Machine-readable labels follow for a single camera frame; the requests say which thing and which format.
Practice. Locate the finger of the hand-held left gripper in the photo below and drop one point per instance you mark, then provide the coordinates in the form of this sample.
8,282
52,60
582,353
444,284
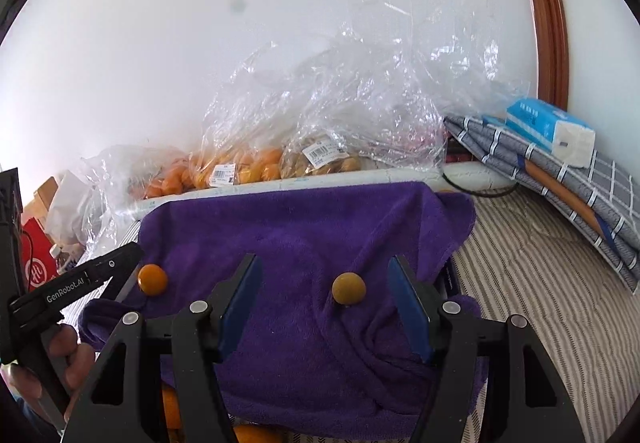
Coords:
120,259

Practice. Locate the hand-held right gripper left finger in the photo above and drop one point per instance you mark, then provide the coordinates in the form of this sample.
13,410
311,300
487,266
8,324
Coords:
242,308

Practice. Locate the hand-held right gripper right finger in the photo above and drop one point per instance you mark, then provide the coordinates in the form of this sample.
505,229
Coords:
410,313

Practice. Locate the small orange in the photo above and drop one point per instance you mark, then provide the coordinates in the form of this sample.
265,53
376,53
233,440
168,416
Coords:
152,279

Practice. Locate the yellow-green round fruit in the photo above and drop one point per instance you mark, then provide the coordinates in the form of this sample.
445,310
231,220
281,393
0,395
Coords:
348,288

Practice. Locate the person's left hand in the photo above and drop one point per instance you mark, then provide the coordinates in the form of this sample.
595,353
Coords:
75,363

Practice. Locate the red paper bag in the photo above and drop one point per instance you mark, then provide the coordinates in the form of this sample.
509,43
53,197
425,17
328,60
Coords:
37,268

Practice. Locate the white plastic bag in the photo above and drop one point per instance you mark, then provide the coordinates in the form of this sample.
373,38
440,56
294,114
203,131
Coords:
70,208

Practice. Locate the clear bag of oranges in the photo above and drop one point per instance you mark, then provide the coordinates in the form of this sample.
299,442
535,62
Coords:
170,180
240,168

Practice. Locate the purple towel-lined tray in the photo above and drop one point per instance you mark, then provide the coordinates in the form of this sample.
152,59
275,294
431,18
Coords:
300,233

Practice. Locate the striped mattress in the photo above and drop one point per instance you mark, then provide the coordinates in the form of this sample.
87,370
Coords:
525,298

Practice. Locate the long white box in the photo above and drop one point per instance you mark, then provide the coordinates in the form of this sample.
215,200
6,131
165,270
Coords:
350,175

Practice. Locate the clear bag of brown fruit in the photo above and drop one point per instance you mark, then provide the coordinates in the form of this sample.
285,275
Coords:
320,163

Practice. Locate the blue white tissue pack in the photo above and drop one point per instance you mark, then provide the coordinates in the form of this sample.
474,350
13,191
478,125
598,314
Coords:
545,125

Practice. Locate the grey checked folded cloth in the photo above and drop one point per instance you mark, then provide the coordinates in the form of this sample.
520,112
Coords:
615,203

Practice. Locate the brown wooden door frame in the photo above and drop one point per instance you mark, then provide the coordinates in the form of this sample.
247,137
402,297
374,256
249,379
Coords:
547,13

